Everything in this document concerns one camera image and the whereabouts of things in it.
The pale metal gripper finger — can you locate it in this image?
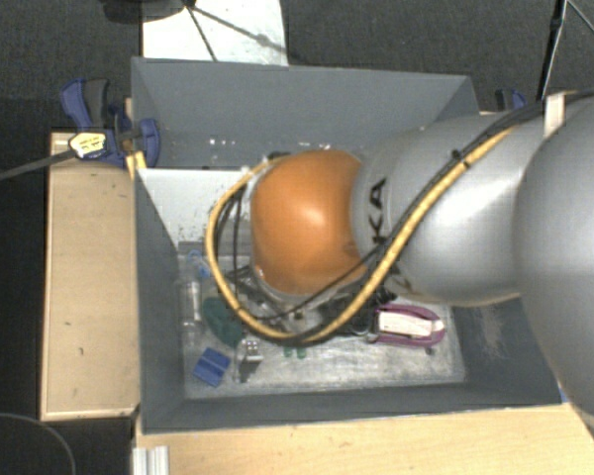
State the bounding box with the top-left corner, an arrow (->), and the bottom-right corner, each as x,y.
236,338 -> 265,383

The blue grooved block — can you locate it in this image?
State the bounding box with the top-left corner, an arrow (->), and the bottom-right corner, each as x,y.
192,346 -> 232,389

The dark green block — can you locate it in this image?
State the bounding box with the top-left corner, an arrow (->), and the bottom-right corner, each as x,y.
201,296 -> 245,349

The clear plastic bottle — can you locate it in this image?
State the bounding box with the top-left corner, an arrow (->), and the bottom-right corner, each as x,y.
176,248 -> 210,343

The purple and white packet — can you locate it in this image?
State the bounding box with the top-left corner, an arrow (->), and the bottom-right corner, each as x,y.
372,303 -> 447,351

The pale wood board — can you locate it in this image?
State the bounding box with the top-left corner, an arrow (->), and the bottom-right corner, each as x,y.
40,131 -> 143,423

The grey metal bin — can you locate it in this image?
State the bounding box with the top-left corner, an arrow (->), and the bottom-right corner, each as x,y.
130,55 -> 563,433

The black cylinder on white bracket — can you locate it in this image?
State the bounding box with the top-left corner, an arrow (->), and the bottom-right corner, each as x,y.
370,286 -> 400,316

